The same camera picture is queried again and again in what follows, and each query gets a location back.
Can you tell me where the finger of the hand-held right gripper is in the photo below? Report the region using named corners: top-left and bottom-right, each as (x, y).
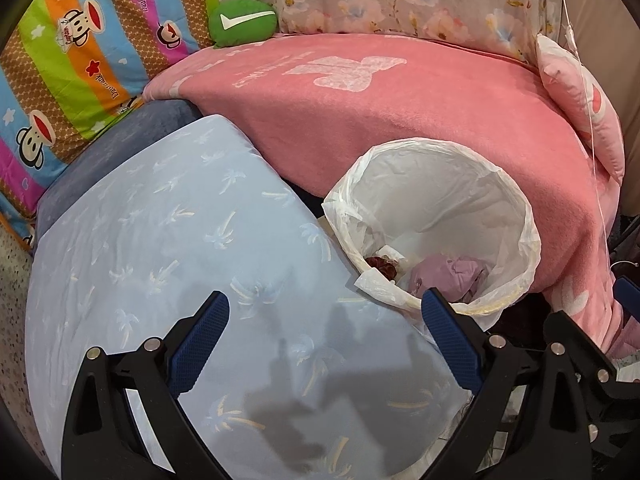
top-left (614, 277), bottom-right (640, 313)
top-left (544, 310), bottom-right (620, 391)

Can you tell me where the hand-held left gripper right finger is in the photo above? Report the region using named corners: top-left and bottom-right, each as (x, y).
top-left (421, 287), bottom-right (601, 480)

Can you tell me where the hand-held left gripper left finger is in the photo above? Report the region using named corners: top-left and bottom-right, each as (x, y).
top-left (60, 290), bottom-right (231, 480)

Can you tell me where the mauve drawstring pouch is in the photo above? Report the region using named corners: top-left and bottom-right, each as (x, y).
top-left (407, 254), bottom-right (488, 303)

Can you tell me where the dark red scrunchie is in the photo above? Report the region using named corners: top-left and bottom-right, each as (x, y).
top-left (364, 255), bottom-right (401, 281)

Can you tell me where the white bag-lined trash bin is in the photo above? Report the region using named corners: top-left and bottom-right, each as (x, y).
top-left (321, 139), bottom-right (543, 333)

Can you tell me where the pink pillow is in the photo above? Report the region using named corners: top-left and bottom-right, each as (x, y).
top-left (535, 35), bottom-right (626, 185)

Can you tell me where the dark blue sofa cushion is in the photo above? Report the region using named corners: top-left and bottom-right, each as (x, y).
top-left (36, 100), bottom-right (203, 236)

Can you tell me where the pink blanket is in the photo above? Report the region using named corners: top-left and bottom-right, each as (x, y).
top-left (142, 34), bottom-right (631, 356)

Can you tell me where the striped monkey print blanket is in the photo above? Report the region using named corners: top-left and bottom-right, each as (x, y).
top-left (0, 0), bottom-right (221, 251)

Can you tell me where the green round cushion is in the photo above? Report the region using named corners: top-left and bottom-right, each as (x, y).
top-left (207, 0), bottom-right (279, 48)

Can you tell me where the thin white cord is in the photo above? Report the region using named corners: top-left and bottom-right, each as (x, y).
top-left (552, 0), bottom-right (613, 281)

